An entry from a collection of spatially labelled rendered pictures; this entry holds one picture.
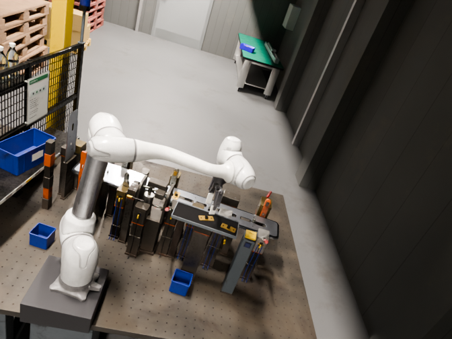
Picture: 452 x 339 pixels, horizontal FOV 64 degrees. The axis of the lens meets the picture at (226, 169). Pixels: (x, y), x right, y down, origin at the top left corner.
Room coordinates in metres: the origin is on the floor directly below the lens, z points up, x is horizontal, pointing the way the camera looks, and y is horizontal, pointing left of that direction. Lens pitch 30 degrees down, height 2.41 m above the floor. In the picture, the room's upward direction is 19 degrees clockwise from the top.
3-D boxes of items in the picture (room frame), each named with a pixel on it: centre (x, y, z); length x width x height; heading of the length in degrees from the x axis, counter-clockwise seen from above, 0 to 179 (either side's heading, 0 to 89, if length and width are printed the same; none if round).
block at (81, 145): (2.03, 0.99, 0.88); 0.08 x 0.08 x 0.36; 1
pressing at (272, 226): (1.93, 0.23, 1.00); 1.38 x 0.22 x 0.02; 91
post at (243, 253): (1.59, -0.25, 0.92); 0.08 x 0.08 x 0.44; 1
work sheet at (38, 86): (2.00, 1.27, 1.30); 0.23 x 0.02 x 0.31; 1
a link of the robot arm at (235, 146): (1.58, 0.01, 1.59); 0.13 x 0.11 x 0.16; 34
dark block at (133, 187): (1.70, 0.47, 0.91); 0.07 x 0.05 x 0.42; 1
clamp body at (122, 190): (1.71, 0.53, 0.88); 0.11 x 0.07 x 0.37; 1
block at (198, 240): (1.59, 0.01, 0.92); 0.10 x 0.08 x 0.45; 91
